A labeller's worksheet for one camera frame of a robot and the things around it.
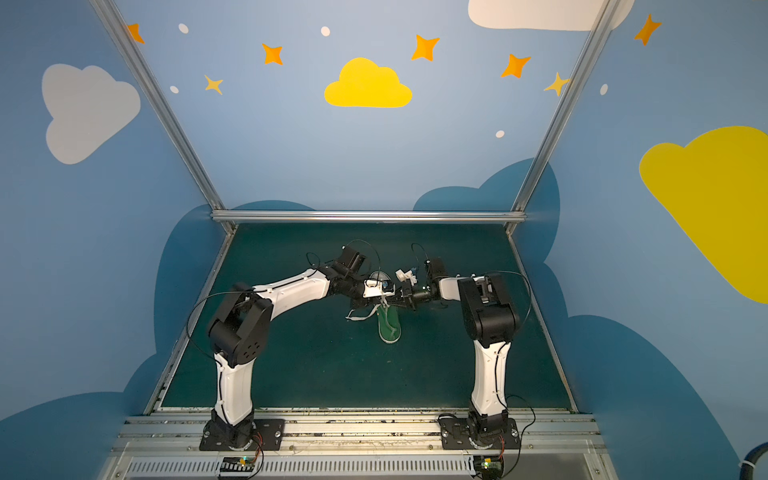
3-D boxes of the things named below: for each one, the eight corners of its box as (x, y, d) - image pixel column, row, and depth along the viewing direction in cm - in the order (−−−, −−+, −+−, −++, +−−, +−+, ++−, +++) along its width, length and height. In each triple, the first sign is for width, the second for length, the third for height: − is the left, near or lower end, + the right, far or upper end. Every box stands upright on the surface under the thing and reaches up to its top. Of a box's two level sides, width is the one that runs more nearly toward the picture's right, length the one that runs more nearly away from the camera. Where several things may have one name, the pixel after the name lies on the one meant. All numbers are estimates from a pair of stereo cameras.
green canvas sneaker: (377, 343, 92) (376, 335, 88) (377, 312, 99) (377, 304, 95) (400, 343, 92) (401, 336, 88) (399, 312, 99) (400, 304, 95)
